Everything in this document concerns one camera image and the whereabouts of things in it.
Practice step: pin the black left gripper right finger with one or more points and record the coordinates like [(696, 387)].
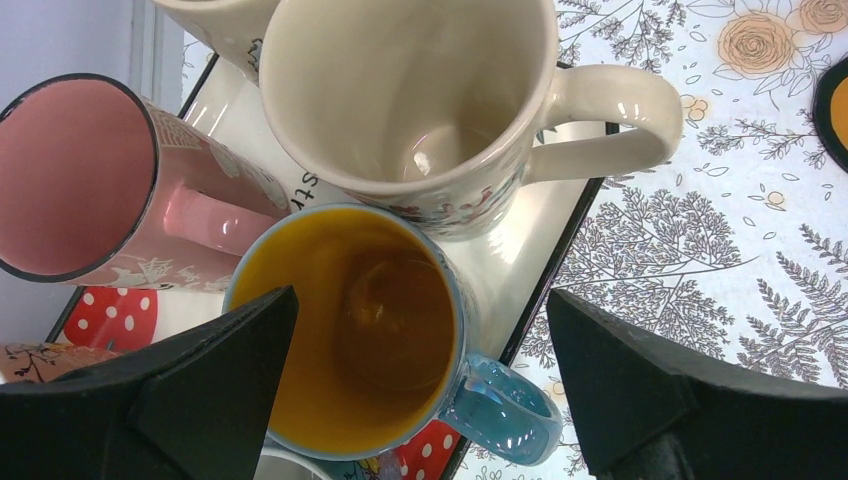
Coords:
[(645, 407)]

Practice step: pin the blue mug yellow inside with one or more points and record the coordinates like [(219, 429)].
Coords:
[(384, 342)]

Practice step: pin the white mushroom pattern tray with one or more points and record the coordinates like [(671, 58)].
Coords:
[(511, 269)]

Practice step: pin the pink mug dark rim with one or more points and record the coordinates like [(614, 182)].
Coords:
[(99, 187)]

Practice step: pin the yellow black-rimmed coaster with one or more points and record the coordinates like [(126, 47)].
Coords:
[(829, 112)]

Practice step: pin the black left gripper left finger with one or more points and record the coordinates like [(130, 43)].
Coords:
[(195, 405)]

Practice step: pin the cream mug far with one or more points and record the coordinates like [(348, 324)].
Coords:
[(234, 29)]

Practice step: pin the cream mug with handle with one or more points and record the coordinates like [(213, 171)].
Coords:
[(439, 111)]

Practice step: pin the floral tablecloth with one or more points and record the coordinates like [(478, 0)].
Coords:
[(737, 245)]

